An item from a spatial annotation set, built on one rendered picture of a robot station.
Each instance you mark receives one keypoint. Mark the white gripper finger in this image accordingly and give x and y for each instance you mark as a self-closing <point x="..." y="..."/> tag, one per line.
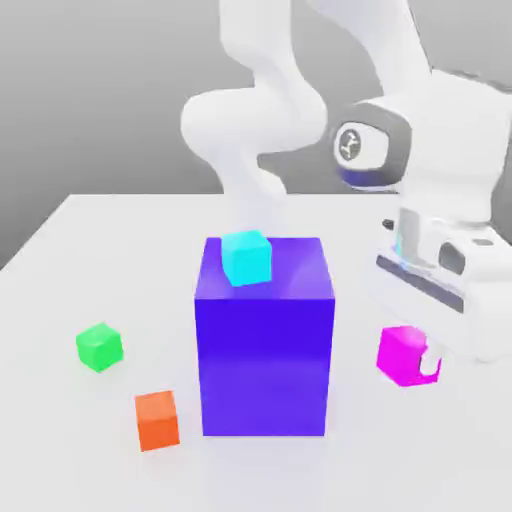
<point x="433" y="356"/>

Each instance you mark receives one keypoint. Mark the small cyan cube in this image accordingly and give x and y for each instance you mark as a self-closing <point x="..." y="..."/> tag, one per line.
<point x="248" y="260"/>

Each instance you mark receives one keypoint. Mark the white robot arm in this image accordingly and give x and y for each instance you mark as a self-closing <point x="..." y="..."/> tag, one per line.
<point x="280" y="100"/>

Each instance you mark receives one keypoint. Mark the small magenta cube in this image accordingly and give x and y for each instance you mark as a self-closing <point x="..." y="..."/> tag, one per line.
<point x="396" y="356"/>

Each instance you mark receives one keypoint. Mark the small green cube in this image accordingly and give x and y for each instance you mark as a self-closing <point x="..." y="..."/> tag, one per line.
<point x="99" y="347"/>

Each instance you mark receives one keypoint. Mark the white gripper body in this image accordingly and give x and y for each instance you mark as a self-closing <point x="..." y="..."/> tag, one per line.
<point x="472" y="328"/>

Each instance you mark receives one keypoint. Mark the small orange cube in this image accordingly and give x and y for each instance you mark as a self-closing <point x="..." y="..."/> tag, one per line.
<point x="156" y="420"/>

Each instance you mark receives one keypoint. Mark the large purple box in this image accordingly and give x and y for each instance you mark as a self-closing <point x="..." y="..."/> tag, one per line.
<point x="264" y="360"/>

